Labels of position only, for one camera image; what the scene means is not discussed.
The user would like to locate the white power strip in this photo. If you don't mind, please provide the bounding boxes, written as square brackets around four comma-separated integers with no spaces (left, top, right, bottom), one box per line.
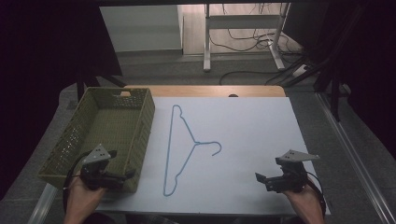
[291,63,310,78]

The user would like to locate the metal floor rail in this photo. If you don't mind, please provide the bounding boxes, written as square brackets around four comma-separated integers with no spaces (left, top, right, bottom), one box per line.
[27,182,59,224]
[315,91,396,224]

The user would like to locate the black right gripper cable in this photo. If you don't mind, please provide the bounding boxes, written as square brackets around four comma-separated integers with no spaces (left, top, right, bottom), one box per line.
[305,170,327,217]

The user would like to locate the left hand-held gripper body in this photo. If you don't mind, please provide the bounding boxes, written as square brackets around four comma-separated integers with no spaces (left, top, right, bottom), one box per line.
[79,143,128,191]

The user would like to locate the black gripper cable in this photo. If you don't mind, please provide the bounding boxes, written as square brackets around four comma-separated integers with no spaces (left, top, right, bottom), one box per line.
[305,170,327,217]
[62,150,93,214]

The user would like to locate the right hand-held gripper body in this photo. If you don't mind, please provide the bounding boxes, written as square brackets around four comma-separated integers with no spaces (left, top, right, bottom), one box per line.
[264,149,321,194]

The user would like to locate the green woven plastic basket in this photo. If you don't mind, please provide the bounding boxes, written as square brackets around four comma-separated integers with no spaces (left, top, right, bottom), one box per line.
[37,87,156,192]

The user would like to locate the person's right hand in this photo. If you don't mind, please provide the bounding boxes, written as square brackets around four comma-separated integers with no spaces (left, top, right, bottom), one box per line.
[282,182,322,217]

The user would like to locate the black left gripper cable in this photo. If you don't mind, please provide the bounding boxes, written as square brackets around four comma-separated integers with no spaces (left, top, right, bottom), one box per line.
[62,150,93,214]

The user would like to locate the white metal desk frame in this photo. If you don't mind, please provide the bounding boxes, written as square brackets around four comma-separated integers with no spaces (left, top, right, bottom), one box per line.
[203,3,291,73]

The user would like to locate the blue wire clothes hanger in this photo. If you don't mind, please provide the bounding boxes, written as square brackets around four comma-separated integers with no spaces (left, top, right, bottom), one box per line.
[163,104,223,198]

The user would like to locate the person's left hand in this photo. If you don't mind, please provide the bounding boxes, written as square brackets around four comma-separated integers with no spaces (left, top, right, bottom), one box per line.
[65,175,107,218]

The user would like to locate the white cabinet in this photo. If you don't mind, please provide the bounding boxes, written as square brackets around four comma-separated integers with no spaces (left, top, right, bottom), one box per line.
[99,4,185,53]

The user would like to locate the white table mat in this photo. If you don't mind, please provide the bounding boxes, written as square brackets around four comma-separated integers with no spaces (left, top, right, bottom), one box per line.
[95,96,332,217]

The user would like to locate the wooden table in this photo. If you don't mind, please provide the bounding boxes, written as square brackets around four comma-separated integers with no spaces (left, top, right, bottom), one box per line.
[120,85,287,98]

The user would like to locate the black floor cables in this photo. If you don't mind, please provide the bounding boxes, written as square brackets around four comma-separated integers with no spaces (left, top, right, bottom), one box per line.
[207,3,316,86]

